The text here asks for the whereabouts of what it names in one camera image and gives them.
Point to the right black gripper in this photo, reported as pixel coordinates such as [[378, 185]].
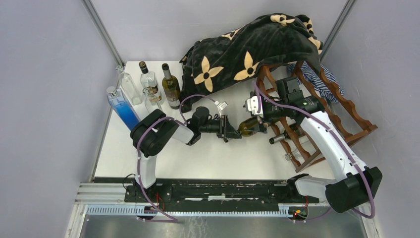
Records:
[[265, 119]]

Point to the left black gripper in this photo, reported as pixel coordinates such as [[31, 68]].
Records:
[[226, 130]]

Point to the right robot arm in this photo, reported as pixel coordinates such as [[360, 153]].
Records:
[[355, 184]]

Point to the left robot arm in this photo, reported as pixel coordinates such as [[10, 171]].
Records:
[[153, 133]]

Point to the wooden wine rack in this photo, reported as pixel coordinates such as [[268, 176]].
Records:
[[267, 83]]

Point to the green wine bottle back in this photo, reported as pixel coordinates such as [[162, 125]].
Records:
[[171, 87]]

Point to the clear bottle black cap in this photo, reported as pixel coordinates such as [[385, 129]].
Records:
[[149, 81]]

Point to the tall clear glass bottle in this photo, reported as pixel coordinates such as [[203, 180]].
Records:
[[130, 89]]

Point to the blue liquid square bottle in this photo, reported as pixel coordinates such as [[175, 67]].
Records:
[[121, 105]]

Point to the black floral blanket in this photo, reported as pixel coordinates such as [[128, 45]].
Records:
[[213, 64]]

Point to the blue striped cloth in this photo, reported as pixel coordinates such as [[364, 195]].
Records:
[[312, 77]]

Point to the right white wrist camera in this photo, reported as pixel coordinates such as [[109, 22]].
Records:
[[253, 106]]

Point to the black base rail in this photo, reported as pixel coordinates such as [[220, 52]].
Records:
[[214, 195]]

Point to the white slotted cable duct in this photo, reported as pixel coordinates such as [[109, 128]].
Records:
[[144, 210]]

